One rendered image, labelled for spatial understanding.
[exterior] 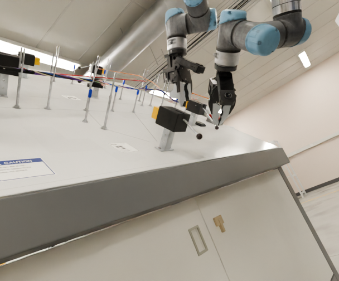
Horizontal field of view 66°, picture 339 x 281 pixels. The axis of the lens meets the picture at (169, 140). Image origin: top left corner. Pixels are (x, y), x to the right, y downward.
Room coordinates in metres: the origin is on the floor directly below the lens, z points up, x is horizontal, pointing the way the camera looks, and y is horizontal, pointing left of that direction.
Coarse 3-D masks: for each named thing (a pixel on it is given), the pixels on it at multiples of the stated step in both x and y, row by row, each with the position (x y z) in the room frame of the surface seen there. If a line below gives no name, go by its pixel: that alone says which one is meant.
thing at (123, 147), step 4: (112, 144) 0.53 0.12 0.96; (116, 144) 0.54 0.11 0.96; (120, 144) 0.55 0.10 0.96; (124, 144) 0.55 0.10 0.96; (128, 144) 0.56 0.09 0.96; (116, 148) 0.52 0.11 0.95; (120, 148) 0.53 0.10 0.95; (124, 148) 0.53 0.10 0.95; (128, 148) 0.54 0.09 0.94; (132, 148) 0.55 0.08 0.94; (124, 152) 0.52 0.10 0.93
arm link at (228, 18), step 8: (224, 16) 0.63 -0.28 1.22; (232, 16) 0.62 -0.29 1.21; (240, 16) 0.62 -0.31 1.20; (224, 24) 0.64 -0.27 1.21; (232, 24) 0.63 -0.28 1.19; (224, 32) 0.65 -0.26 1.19; (224, 40) 0.67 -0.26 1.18; (216, 48) 0.71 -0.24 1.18; (224, 48) 0.68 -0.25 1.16; (232, 48) 0.68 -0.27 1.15
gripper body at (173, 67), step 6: (168, 54) 0.87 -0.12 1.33; (174, 54) 0.87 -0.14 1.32; (180, 54) 0.87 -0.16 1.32; (186, 54) 0.88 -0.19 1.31; (168, 60) 0.89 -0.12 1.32; (174, 60) 0.88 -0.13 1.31; (168, 66) 0.89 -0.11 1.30; (174, 66) 0.86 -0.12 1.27; (180, 66) 0.86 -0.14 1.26; (168, 72) 0.89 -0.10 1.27; (174, 72) 0.88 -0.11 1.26; (180, 72) 0.86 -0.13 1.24; (186, 72) 0.89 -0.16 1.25; (168, 78) 0.90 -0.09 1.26; (174, 78) 0.88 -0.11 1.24; (186, 78) 0.90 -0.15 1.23
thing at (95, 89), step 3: (96, 78) 0.85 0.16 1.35; (99, 78) 0.86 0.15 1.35; (78, 81) 0.82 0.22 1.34; (81, 81) 0.83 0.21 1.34; (102, 81) 0.85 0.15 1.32; (93, 84) 0.84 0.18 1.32; (96, 84) 0.85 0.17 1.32; (99, 84) 0.85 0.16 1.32; (93, 87) 0.86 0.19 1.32; (96, 87) 0.85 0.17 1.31; (99, 87) 0.86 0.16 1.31; (102, 87) 0.86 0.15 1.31; (93, 90) 0.86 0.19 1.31; (96, 90) 0.86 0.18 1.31; (93, 93) 0.86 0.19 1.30; (96, 93) 0.87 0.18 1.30; (93, 96) 0.87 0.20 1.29; (96, 96) 0.88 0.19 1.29
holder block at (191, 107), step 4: (188, 100) 0.89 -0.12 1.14; (192, 100) 0.89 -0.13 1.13; (188, 104) 0.90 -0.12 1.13; (192, 104) 0.89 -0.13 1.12; (196, 104) 0.88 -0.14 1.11; (200, 104) 0.87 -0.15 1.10; (204, 104) 0.89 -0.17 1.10; (188, 108) 0.90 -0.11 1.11; (192, 108) 0.89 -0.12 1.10; (196, 108) 0.89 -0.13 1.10; (200, 108) 0.88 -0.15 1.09; (204, 108) 0.90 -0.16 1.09; (192, 112) 0.90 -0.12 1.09; (196, 112) 0.89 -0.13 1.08; (200, 112) 0.89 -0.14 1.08; (204, 112) 0.92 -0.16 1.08
